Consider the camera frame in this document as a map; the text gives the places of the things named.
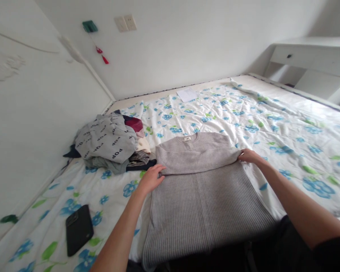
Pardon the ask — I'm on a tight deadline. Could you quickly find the white carved headboard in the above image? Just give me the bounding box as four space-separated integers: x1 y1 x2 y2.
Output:
0 0 116 250

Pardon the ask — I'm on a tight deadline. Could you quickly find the olive-grey garment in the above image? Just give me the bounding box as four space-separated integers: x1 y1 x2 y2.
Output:
85 157 130 176

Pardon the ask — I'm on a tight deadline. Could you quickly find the brown-grey striped garment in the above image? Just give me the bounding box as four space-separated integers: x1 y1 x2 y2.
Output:
129 150 151 165

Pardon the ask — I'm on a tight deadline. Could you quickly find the white paper sheet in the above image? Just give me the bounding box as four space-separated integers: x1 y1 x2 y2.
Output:
175 87 202 102

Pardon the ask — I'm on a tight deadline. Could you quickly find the black phone in case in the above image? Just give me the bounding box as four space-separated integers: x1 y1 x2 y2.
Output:
65 204 94 258

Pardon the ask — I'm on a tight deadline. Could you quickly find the white mattress with dark trim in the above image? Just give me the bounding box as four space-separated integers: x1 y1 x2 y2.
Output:
109 72 340 227

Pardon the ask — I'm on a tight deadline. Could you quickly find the white wall switch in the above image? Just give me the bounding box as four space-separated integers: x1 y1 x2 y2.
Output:
114 16 127 33

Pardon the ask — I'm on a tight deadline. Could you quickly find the person's left hand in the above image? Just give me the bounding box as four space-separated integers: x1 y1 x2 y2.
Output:
135 164 167 197

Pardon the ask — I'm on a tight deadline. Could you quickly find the green wall hook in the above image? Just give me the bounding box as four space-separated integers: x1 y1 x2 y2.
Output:
82 20 98 33

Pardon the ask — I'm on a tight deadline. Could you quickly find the white desk with drawer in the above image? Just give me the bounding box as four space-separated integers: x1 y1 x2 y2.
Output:
265 37 340 105

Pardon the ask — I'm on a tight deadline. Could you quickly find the cream garment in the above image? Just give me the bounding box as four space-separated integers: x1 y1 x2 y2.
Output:
134 136 151 155

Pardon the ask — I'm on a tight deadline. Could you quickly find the grey ribbed knit sweater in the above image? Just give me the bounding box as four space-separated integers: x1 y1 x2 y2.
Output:
141 132 279 271

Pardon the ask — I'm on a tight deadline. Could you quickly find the white blue-flowered bed sheet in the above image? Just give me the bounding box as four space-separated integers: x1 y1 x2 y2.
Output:
0 80 340 272

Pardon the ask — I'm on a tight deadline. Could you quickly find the maroon garment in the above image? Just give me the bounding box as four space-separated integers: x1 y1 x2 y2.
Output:
124 117 144 133

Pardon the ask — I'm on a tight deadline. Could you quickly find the small green object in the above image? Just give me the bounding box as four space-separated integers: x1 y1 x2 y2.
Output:
0 214 19 224

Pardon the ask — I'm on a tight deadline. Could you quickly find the person's right hand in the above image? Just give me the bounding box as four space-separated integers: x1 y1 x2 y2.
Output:
238 149 266 168

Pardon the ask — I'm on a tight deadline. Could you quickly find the grey lettered sweatshirt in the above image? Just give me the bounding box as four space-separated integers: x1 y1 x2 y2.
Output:
73 113 139 164

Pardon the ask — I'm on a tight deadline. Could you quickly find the navy garment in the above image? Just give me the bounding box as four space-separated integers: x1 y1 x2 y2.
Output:
63 110 158 172

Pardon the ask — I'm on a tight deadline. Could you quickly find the person's body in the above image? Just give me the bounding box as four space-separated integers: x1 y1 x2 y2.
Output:
127 215 340 272

